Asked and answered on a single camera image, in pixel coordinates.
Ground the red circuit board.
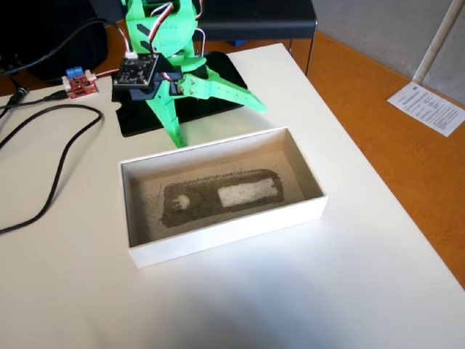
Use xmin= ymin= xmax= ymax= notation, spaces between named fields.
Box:
xmin=60 ymin=66 xmax=100 ymax=100

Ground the dark blue camera mount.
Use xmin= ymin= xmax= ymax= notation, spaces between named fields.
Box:
xmin=128 ymin=68 xmax=182 ymax=102

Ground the white cardboard box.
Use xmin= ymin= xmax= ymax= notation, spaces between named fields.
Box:
xmin=119 ymin=126 xmax=330 ymax=270

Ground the white wire loop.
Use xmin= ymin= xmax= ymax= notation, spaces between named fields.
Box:
xmin=193 ymin=28 xmax=207 ymax=59

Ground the black rectangular mat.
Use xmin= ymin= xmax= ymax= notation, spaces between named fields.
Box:
xmin=110 ymin=51 xmax=248 ymax=138

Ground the red white black servo cable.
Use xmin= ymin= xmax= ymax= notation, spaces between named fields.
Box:
xmin=108 ymin=1 xmax=182 ymax=79

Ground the black usb cable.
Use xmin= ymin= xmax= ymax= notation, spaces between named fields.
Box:
xmin=0 ymin=85 xmax=69 ymax=121

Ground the thick black looping cable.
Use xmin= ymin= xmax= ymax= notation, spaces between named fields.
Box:
xmin=0 ymin=104 xmax=105 ymax=235

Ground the white pole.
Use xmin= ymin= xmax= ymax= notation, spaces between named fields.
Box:
xmin=413 ymin=0 xmax=463 ymax=87

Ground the black cable over bag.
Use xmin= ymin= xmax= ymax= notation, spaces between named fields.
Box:
xmin=0 ymin=17 xmax=129 ymax=78

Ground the black chair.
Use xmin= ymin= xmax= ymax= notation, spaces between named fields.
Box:
xmin=198 ymin=0 xmax=319 ymax=76

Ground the printed white paper sheet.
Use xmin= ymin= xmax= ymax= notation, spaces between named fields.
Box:
xmin=386 ymin=81 xmax=465 ymax=138

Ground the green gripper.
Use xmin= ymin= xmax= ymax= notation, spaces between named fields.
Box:
xmin=145 ymin=43 xmax=268 ymax=149

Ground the black camera circuit board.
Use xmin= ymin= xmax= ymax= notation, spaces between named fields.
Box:
xmin=110 ymin=53 xmax=161 ymax=92

